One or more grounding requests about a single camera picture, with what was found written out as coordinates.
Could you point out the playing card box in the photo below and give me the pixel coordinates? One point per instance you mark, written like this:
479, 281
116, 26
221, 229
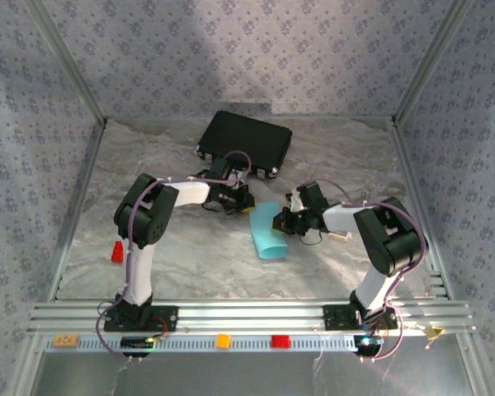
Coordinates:
343, 236

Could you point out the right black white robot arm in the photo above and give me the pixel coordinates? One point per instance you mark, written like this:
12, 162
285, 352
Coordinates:
373, 284

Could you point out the yellow toy brick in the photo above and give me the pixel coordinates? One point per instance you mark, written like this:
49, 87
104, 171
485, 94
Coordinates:
223, 341

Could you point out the aluminium corner post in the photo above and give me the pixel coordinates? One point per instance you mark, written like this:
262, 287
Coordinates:
91, 101
406, 101

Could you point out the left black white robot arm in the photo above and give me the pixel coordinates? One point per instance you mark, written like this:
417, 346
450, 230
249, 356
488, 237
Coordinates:
140, 264

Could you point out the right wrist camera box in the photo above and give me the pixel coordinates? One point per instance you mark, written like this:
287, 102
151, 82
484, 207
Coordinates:
295, 201

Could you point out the black hard case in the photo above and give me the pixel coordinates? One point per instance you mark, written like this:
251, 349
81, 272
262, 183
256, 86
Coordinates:
245, 140

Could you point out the right black controller board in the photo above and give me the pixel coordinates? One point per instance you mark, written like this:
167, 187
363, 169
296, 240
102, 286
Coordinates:
367, 344

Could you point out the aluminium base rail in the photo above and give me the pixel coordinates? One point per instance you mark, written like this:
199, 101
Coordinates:
251, 317

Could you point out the black controller board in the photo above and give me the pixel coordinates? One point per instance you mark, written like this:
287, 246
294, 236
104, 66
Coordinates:
134, 343
367, 344

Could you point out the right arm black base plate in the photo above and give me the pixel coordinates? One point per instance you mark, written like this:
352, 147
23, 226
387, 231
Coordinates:
336, 317

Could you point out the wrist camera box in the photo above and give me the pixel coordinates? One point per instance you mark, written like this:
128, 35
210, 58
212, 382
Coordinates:
295, 201
239, 175

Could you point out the light blue paper sheet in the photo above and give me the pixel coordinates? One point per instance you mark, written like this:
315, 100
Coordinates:
268, 235

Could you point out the yellow tape tag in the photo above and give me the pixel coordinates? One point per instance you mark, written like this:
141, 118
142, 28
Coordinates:
434, 332

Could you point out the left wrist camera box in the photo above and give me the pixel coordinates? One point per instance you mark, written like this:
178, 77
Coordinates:
239, 175

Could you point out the aluminium side rail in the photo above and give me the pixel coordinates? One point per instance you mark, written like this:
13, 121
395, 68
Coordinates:
79, 206
412, 177

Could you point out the left black controller board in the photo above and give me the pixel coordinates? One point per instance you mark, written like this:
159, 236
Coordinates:
134, 343

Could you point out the orange label tag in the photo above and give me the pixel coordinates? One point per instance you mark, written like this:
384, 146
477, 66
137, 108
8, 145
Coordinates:
66, 341

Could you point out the flat red toy brick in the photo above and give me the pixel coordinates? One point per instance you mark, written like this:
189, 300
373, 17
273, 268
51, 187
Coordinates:
281, 341

